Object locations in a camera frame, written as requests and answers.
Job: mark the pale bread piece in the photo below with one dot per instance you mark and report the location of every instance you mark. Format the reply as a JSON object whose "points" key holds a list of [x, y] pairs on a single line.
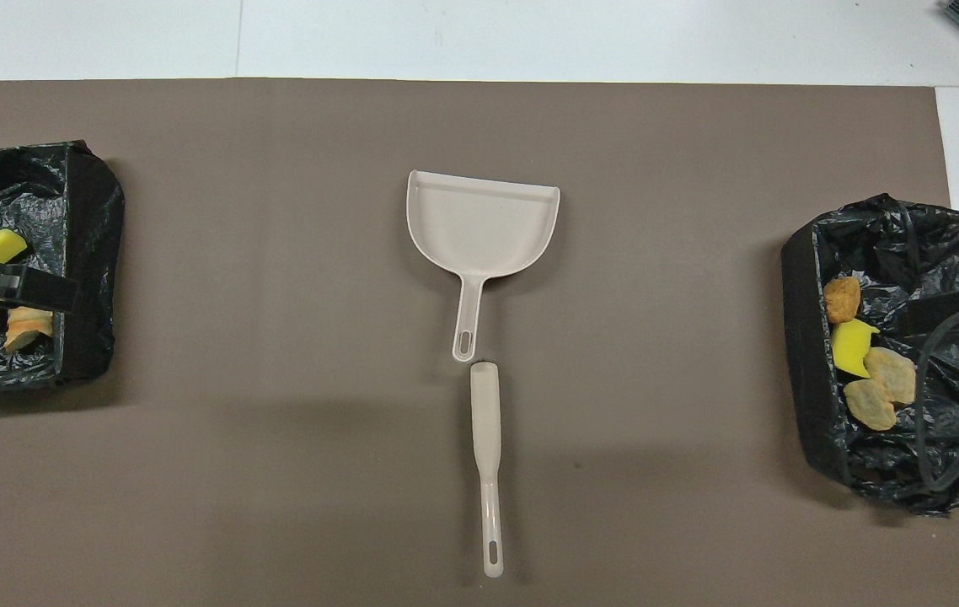
{"points": [[869, 405], [29, 327]]}

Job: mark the striped orange croissant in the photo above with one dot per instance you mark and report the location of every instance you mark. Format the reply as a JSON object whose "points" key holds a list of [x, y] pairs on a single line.
{"points": [[892, 375]]}

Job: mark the yellow sponge with green side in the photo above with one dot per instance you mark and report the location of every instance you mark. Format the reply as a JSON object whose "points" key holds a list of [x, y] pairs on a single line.
{"points": [[852, 347]]}

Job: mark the brown bread roll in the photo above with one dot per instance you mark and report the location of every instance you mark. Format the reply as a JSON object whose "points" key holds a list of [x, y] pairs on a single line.
{"points": [[842, 299]]}

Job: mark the beige plastic dustpan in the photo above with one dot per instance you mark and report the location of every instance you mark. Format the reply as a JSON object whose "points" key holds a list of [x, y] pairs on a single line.
{"points": [[479, 223]]}

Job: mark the beige hand brush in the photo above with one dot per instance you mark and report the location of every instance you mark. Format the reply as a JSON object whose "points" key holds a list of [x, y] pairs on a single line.
{"points": [[486, 421]]}

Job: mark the left black trash bag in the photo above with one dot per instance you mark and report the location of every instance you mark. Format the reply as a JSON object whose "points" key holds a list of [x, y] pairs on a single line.
{"points": [[943, 244]]}

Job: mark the black trash bag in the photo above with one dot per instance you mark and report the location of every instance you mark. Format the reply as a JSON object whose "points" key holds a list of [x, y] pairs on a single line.
{"points": [[943, 244], [83, 211]]}

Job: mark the right black trash bag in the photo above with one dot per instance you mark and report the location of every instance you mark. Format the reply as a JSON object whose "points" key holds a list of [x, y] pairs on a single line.
{"points": [[83, 211]]}

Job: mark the brown table mat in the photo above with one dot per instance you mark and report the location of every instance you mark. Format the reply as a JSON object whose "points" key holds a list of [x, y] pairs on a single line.
{"points": [[277, 472]]}

